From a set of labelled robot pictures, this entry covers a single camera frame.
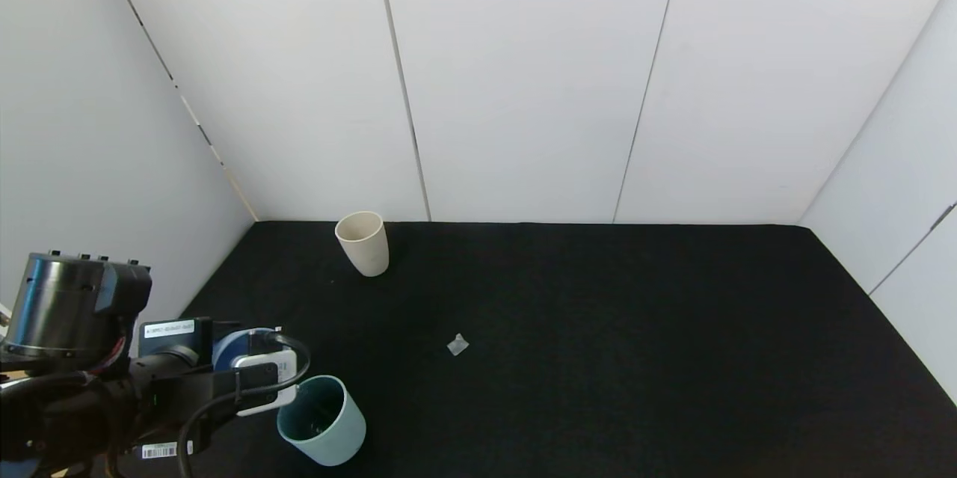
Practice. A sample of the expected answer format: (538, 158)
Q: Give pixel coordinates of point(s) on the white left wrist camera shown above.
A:
(284, 373)

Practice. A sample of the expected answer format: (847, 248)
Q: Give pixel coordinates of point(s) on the beige plastic cup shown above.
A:
(366, 250)

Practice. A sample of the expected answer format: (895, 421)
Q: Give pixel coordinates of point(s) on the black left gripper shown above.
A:
(170, 330)

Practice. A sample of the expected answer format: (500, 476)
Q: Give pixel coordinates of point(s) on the small clear plastic scrap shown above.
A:
(457, 345)

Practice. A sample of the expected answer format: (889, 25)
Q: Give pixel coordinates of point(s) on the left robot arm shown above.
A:
(60, 306)

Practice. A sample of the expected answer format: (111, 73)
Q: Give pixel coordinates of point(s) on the light blue plastic cup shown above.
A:
(228, 351)

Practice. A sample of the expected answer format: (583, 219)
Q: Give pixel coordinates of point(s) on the teal plastic cup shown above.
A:
(340, 437)

